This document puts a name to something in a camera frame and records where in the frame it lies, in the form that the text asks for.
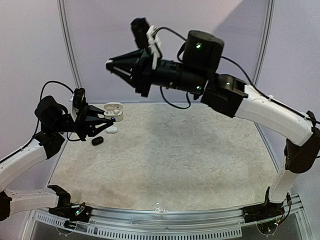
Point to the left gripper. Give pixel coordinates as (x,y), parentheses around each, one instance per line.
(85,118)

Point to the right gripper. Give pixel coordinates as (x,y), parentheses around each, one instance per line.
(142,72)

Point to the aluminium corner post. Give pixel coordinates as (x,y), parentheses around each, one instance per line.
(62,11)
(259,14)

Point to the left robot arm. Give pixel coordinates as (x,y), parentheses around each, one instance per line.
(55,120)

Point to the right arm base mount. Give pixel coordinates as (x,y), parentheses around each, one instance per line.
(262,211)

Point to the white oval charging case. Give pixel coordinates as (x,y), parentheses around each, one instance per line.
(111,130)

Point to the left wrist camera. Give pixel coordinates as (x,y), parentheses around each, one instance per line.
(78,99)

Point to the right aluminium corner post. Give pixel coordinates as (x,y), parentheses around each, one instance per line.
(259,14)

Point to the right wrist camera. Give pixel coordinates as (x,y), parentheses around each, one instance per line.
(146,38)

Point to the aluminium front rail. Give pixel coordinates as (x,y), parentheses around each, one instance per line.
(215,224)

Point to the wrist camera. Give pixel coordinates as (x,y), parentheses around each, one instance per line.
(146,38)
(78,99)

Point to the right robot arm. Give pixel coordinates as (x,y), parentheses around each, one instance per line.
(196,73)

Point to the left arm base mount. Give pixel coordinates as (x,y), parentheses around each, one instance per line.
(66,209)

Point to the black charging case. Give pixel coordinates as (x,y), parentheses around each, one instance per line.
(97,141)

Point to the left aluminium corner post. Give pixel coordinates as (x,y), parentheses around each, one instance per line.
(62,11)

